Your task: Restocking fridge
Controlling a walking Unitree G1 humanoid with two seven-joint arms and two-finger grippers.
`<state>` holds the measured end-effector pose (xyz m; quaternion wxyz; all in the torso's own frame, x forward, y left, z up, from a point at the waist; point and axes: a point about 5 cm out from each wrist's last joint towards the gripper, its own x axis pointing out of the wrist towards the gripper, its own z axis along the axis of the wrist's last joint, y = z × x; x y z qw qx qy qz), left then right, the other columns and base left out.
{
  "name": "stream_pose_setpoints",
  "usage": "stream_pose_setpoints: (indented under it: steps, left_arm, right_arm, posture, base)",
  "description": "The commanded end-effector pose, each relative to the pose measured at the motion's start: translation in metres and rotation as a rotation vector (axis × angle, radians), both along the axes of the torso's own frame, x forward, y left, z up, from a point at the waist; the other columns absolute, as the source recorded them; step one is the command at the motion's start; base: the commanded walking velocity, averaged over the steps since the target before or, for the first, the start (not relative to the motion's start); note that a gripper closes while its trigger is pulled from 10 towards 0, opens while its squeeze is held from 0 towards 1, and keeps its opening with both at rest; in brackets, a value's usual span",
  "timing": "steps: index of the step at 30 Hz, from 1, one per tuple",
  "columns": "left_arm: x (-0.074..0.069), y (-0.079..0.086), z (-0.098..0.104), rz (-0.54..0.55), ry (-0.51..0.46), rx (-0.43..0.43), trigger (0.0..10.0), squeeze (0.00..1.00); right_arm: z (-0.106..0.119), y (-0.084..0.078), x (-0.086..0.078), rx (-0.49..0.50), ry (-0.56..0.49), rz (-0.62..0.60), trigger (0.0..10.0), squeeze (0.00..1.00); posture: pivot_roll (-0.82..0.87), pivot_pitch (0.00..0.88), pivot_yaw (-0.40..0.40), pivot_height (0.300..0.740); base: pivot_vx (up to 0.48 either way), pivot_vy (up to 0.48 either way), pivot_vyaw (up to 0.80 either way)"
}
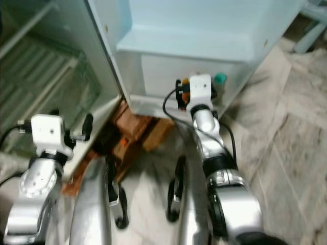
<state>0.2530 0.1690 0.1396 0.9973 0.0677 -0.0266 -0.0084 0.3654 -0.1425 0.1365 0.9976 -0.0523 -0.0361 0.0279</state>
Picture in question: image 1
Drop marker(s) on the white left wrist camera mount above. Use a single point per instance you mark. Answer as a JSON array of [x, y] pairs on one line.
[[48, 132]]

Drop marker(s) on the silver right robot leg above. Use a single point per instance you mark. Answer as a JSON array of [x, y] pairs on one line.
[[194, 204]]

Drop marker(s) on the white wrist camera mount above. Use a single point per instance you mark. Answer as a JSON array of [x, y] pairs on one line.
[[48, 132], [200, 89]]

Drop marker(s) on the small light blue chair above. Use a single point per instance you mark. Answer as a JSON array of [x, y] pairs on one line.
[[314, 10]]

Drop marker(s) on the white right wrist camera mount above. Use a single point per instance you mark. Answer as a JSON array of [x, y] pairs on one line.
[[200, 89]]

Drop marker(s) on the white open fridge body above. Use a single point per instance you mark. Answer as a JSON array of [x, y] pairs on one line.
[[82, 41]]

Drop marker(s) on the white fridge door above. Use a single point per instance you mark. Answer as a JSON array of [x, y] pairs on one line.
[[199, 30]]

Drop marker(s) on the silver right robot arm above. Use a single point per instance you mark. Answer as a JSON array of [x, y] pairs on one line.
[[207, 122]]

